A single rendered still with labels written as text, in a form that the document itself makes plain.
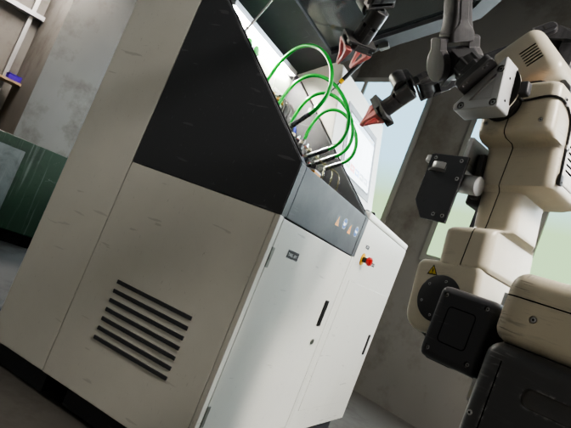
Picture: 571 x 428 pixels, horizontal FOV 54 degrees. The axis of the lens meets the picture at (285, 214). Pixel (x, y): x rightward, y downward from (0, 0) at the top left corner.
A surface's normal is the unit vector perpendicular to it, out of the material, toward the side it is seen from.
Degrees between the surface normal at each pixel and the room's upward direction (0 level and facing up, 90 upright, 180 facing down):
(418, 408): 90
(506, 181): 90
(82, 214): 90
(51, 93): 90
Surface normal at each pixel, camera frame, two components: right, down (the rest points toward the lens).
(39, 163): 0.62, 0.18
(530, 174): -0.69, -0.33
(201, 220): -0.40, -0.24
